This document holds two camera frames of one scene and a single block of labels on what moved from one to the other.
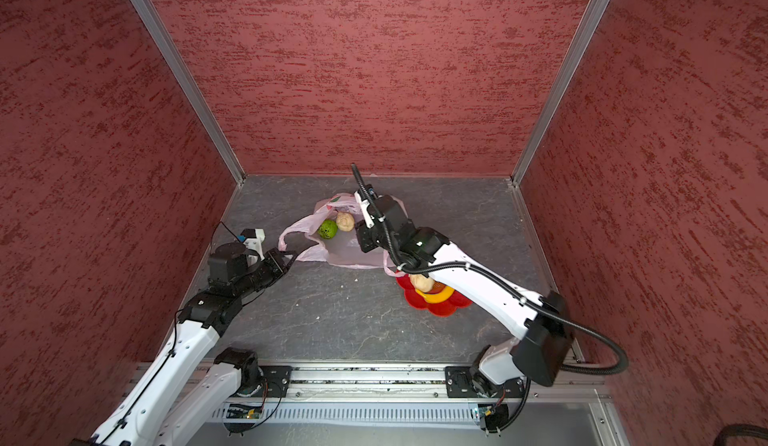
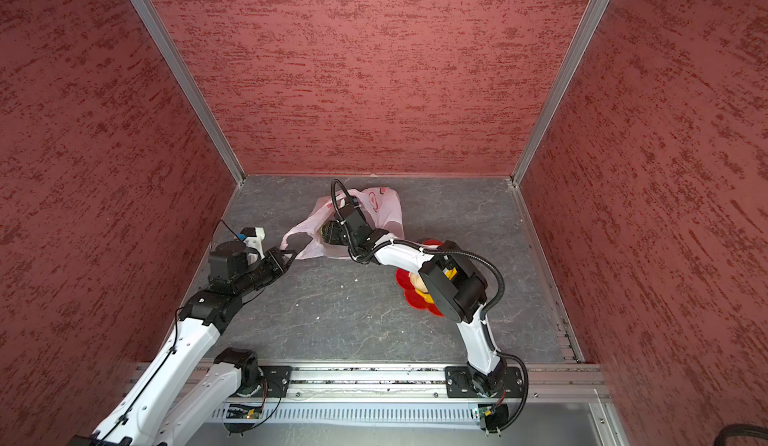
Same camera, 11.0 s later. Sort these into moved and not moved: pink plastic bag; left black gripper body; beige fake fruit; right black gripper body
Moved: right black gripper body
Not moved: left black gripper body; pink plastic bag; beige fake fruit
